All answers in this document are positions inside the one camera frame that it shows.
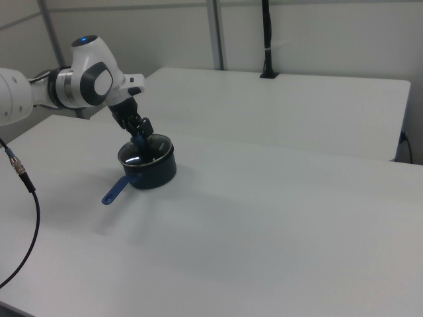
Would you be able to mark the grey metal partition post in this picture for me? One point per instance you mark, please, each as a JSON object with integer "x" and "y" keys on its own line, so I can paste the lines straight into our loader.
{"x": 218, "y": 33}
{"x": 53, "y": 33}

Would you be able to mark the glass lid with blue knob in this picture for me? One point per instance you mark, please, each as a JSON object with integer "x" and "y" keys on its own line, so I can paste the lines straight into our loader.
{"x": 155, "y": 148}

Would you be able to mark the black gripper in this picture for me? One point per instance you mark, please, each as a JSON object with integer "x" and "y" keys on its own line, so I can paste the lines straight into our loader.
{"x": 124, "y": 110}

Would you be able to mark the dark blue saucepan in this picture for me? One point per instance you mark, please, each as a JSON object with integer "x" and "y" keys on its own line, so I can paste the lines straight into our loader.
{"x": 155, "y": 175}

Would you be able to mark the black camera stand pole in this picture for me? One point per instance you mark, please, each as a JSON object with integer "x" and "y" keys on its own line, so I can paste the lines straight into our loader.
{"x": 267, "y": 39}

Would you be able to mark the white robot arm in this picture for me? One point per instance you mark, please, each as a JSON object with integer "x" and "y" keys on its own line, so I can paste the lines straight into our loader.
{"x": 89, "y": 79}

